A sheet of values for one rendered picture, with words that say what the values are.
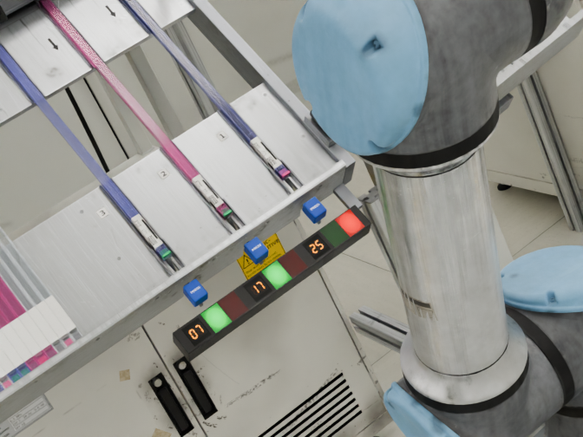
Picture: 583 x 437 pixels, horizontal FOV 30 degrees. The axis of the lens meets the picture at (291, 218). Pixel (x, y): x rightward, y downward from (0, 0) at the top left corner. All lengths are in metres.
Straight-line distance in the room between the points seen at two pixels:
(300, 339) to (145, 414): 0.32
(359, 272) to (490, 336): 1.98
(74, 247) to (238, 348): 0.50
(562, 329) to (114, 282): 0.73
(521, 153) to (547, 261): 1.67
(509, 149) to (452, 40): 2.08
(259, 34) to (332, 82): 3.02
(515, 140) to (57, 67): 1.35
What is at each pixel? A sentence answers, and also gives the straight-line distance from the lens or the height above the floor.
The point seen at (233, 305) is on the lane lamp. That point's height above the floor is 0.66.
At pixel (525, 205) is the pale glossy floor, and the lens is 2.91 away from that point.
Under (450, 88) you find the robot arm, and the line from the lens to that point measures 0.74.
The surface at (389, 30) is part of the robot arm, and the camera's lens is 0.71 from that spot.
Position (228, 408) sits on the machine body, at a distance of 2.02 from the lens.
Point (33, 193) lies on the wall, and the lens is 3.53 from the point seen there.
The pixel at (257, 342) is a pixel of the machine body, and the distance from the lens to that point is 2.01.
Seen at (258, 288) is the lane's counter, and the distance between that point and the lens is 1.57.
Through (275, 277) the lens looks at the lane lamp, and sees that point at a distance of 1.58.
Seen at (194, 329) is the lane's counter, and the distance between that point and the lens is 1.55.
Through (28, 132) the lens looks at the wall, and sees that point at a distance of 3.50.
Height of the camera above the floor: 1.34
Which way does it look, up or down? 23 degrees down
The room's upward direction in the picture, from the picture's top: 26 degrees counter-clockwise
